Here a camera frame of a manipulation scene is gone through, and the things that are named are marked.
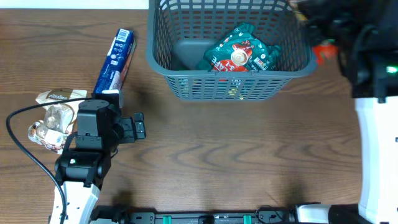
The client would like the beige snack pouch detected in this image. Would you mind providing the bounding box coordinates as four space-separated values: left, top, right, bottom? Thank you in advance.
28 89 87 154

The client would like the blue rectangular carton box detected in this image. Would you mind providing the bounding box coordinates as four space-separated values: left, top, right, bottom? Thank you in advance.
93 29 136 93

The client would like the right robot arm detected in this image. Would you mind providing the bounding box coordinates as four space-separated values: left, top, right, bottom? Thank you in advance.
292 0 397 223

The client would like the orange pasta packet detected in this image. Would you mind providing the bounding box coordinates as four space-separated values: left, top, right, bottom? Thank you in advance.
312 40 338 65

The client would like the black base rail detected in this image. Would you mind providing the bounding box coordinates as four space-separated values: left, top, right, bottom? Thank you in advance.
89 205 298 224

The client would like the green Nescafe coffee bag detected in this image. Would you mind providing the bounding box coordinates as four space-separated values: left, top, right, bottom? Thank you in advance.
197 23 282 72

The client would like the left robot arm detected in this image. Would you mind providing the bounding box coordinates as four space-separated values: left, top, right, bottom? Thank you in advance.
50 100 146 223

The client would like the grey plastic basket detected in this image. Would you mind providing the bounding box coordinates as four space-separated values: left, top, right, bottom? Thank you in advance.
147 0 317 101

